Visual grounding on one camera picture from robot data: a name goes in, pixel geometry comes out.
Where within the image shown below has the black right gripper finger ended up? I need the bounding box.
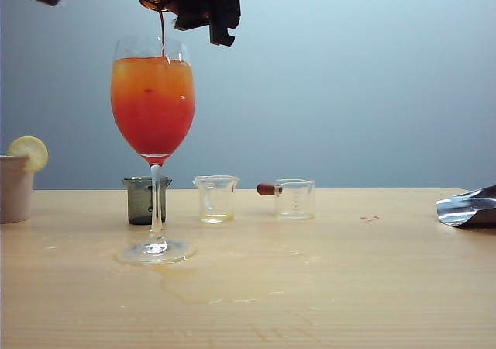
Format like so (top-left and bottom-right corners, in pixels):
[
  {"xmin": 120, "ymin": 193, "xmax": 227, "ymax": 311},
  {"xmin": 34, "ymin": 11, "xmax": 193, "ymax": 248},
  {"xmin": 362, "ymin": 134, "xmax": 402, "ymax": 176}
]
[
  {"xmin": 208, "ymin": 0, "xmax": 243, "ymax": 48},
  {"xmin": 170, "ymin": 0, "xmax": 213, "ymax": 31}
]

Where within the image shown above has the clear measuring cup yellow residue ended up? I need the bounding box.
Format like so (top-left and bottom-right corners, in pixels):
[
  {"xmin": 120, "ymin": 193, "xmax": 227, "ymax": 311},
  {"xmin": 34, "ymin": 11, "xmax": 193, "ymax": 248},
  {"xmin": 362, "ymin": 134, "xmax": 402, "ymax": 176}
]
[{"xmin": 192, "ymin": 174, "xmax": 240, "ymax": 225}]

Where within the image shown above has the white paper cup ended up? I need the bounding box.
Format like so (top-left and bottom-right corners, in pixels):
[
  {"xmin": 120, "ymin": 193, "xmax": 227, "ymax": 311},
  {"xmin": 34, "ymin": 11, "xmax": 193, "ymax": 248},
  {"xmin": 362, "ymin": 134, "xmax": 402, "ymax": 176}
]
[{"xmin": 0, "ymin": 154, "xmax": 35, "ymax": 225}]

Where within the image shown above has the grey smoked measuring cup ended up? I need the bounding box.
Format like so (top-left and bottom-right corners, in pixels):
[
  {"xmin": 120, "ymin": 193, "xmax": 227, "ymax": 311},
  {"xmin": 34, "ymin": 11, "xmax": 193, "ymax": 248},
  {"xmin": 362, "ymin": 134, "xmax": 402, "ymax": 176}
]
[{"xmin": 120, "ymin": 175, "xmax": 173, "ymax": 226}]

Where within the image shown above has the stemmed wine glass with drink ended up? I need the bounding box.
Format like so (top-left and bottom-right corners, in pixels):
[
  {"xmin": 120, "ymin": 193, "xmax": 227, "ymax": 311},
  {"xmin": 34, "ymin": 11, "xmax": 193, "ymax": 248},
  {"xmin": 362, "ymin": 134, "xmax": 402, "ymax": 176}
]
[{"xmin": 111, "ymin": 35, "xmax": 198, "ymax": 267}]

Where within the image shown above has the lemon slice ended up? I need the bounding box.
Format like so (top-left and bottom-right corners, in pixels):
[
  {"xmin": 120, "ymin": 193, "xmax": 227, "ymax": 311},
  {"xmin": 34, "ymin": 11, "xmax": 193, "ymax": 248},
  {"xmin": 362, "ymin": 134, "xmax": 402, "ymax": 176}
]
[{"xmin": 7, "ymin": 136, "xmax": 50, "ymax": 174}]

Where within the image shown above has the stainless steel scoop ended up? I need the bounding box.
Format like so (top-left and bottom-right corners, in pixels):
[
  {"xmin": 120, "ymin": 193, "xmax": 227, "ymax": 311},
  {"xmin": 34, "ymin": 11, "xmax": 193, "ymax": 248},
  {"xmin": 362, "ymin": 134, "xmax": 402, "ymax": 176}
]
[{"xmin": 436, "ymin": 185, "xmax": 496, "ymax": 229}]

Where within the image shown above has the clear measuring cup brown handle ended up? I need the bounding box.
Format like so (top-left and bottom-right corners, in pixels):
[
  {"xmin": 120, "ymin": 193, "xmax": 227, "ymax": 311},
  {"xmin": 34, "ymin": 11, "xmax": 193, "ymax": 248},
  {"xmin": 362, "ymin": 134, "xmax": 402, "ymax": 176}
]
[{"xmin": 257, "ymin": 178, "xmax": 316, "ymax": 222}]

